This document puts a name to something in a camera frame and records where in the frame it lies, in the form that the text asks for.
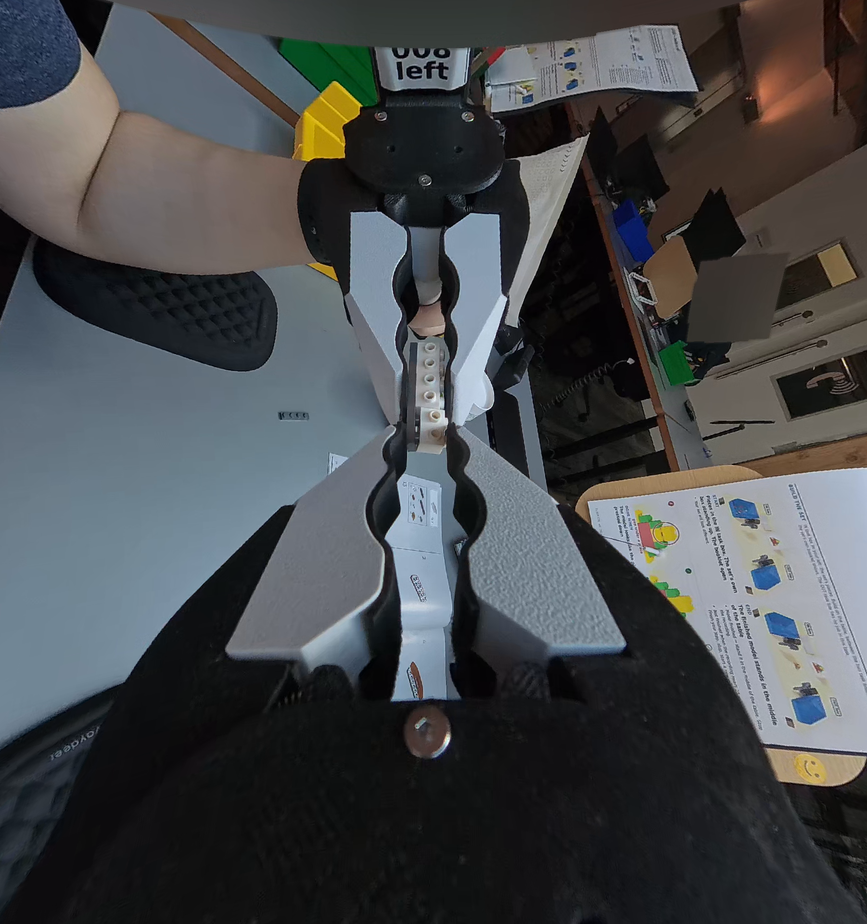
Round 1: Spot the green plastic bin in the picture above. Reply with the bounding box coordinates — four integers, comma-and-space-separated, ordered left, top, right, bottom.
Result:
280, 36, 378, 103

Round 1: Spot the glass panel with phone symbol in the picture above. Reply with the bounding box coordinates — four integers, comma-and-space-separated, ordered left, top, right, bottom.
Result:
771, 352, 867, 421

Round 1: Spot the brown wooden panel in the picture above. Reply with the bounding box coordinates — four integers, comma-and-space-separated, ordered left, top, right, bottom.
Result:
643, 234, 700, 320

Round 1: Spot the black coiled cable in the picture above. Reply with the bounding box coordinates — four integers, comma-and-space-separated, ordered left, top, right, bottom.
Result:
562, 359, 616, 397

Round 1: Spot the white and grey lego assembly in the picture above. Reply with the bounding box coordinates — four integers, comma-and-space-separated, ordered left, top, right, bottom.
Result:
407, 339, 452, 454

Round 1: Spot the lego instruction booklet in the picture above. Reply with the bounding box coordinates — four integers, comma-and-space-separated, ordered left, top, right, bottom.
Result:
327, 452, 455, 703

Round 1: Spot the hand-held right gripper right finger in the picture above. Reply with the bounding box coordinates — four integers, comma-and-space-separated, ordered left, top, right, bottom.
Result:
444, 424, 631, 697

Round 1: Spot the small lit window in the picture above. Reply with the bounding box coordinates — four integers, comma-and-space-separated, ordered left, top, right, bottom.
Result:
816, 242, 857, 284

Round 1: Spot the blue plastic bin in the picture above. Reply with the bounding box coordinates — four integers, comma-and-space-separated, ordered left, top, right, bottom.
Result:
614, 198, 655, 263

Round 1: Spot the green box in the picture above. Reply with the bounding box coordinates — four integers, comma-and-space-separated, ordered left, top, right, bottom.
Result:
659, 341, 695, 389

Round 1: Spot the yellow plastic bin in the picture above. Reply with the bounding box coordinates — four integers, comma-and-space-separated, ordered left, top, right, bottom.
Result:
293, 79, 351, 279

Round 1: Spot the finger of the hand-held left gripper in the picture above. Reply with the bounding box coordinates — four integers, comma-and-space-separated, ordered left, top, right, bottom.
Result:
442, 211, 512, 428
345, 211, 414, 437

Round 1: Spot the black quilted wrist rest pad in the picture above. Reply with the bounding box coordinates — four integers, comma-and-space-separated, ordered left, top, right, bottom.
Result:
33, 238, 278, 373
0, 696, 113, 924

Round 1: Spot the wooden beam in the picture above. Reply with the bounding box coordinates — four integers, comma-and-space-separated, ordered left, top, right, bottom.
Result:
750, 426, 867, 479

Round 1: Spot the long background desk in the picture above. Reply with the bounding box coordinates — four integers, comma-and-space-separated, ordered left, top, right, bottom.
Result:
576, 144, 712, 474

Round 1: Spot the person's blue shirt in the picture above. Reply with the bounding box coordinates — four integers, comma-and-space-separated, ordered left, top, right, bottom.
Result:
0, 0, 82, 109

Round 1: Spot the printed instruction sheet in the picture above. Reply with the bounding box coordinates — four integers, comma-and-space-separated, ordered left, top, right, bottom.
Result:
487, 25, 699, 114
587, 468, 867, 757

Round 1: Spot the white paper towel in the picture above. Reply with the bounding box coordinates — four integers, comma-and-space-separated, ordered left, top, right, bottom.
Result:
516, 133, 590, 290

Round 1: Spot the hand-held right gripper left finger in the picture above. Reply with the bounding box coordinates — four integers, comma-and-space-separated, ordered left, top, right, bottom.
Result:
224, 424, 406, 700

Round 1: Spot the person's left forearm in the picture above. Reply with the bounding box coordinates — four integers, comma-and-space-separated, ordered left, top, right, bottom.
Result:
0, 45, 312, 277

